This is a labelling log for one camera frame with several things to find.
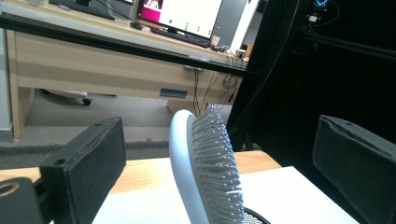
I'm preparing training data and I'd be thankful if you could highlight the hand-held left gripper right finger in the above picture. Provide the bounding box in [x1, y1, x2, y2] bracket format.
[312, 114, 396, 224]

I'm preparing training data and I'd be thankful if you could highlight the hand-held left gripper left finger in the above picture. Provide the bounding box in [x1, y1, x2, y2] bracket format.
[39, 116, 128, 224]

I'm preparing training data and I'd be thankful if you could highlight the black mesh cup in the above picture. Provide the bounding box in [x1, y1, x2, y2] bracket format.
[242, 206, 273, 224]

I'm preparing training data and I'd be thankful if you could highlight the light blue hairbrush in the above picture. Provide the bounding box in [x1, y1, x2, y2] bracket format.
[168, 105, 248, 224]

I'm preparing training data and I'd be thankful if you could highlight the office chair base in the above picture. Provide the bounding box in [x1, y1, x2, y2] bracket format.
[40, 89, 93, 107]

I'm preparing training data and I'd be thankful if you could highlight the white table cover sheet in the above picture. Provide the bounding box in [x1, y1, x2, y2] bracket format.
[92, 165, 360, 224]

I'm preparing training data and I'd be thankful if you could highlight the black curtain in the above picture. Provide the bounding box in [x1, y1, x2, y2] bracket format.
[225, 0, 396, 218]

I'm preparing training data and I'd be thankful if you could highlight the wooden office desk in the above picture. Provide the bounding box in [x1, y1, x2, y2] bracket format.
[0, 0, 250, 140]

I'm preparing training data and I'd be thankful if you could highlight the grey rectangular desk label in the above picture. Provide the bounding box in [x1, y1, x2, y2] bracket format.
[159, 88, 190, 99]

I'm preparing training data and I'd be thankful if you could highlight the computer monitor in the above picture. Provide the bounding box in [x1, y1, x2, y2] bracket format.
[135, 0, 224, 40]

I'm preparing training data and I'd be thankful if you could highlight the grey computer tower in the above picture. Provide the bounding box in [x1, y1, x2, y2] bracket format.
[210, 0, 262, 51]

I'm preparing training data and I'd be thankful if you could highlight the black side frame bar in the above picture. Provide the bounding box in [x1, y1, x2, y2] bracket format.
[297, 31, 396, 63]

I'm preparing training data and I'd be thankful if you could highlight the black horizontal frame bar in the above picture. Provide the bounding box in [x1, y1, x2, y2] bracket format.
[0, 13, 251, 78]

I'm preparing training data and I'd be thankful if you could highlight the bundle of desk cables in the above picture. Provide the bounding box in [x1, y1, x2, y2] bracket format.
[191, 46, 246, 117]

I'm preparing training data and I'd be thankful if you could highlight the camera with blue ring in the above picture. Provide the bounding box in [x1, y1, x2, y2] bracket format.
[306, 0, 331, 24]

